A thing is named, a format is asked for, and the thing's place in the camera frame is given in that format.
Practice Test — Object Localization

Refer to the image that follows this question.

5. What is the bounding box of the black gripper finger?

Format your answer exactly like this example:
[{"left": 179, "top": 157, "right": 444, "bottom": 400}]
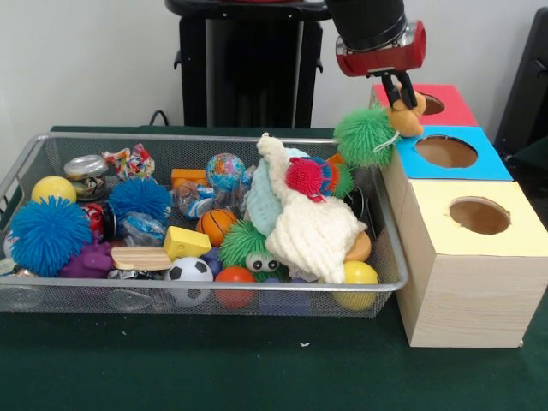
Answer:
[
  {"left": 380, "top": 74, "right": 402, "bottom": 108},
  {"left": 396, "top": 70, "right": 419, "bottom": 109}
]

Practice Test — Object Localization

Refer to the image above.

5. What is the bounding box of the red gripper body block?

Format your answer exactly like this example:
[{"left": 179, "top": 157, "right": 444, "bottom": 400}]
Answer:
[{"left": 335, "top": 19, "right": 428, "bottom": 79}]

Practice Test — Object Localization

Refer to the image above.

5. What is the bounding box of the tan bear plush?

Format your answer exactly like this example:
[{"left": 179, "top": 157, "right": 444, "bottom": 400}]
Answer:
[{"left": 386, "top": 83, "right": 429, "bottom": 138}]

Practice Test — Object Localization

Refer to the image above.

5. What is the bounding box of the plain green spiky ball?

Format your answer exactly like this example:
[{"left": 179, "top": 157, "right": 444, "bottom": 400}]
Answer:
[{"left": 333, "top": 106, "right": 402, "bottom": 169}]

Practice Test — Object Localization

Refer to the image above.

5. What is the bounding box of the multicolour spiky caterpillar toy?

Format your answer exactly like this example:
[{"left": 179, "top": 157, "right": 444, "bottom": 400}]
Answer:
[{"left": 285, "top": 156, "right": 354, "bottom": 203}]

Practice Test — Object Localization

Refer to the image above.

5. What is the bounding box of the cream waffle cloth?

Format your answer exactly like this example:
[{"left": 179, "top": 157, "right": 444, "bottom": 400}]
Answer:
[{"left": 256, "top": 132, "right": 369, "bottom": 284}]

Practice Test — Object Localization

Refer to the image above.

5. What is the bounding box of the light blue waffle cloth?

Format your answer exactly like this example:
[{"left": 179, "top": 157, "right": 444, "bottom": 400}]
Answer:
[{"left": 247, "top": 148, "right": 310, "bottom": 237}]

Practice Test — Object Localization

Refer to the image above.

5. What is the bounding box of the colourful patterned cloth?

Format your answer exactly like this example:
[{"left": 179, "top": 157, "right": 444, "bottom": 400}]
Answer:
[{"left": 101, "top": 143, "right": 155, "bottom": 181}]

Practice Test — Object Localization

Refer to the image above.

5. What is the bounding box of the wooden box with three holes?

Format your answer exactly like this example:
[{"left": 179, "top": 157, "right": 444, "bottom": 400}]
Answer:
[{"left": 365, "top": 83, "right": 536, "bottom": 349}]

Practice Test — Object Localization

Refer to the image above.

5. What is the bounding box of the shallow clear mesh bin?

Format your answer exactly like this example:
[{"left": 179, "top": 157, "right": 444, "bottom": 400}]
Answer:
[{"left": 0, "top": 133, "right": 409, "bottom": 318}]

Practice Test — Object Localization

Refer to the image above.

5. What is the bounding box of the black chair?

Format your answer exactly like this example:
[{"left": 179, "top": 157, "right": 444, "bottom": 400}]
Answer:
[{"left": 494, "top": 7, "right": 548, "bottom": 151}]

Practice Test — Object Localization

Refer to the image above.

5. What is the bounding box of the dark green table cloth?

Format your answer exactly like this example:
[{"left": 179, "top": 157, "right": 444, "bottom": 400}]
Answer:
[
  {"left": 0, "top": 124, "right": 548, "bottom": 411},
  {"left": 507, "top": 136, "right": 548, "bottom": 198}
]

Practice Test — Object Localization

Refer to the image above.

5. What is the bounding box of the globe print ball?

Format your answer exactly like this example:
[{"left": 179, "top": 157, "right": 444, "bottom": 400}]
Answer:
[{"left": 205, "top": 152, "right": 247, "bottom": 192}]

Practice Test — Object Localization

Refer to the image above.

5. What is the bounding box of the small basketball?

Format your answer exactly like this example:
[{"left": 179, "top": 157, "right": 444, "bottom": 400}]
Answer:
[{"left": 196, "top": 208, "right": 238, "bottom": 247}]

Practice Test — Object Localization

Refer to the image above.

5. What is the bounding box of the small soccer ball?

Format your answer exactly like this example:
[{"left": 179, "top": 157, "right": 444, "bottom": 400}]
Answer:
[{"left": 163, "top": 256, "right": 214, "bottom": 308}]

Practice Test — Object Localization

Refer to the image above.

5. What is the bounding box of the small blue spiky ball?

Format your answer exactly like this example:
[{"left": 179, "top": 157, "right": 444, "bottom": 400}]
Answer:
[{"left": 108, "top": 177, "right": 172, "bottom": 226}]

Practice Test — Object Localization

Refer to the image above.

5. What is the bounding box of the large blue spiky ball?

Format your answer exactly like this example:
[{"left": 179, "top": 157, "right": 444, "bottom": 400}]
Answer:
[{"left": 9, "top": 195, "right": 93, "bottom": 277}]

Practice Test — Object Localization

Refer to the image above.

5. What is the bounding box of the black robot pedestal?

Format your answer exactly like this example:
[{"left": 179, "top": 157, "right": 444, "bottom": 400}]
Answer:
[{"left": 164, "top": 0, "right": 343, "bottom": 129}]

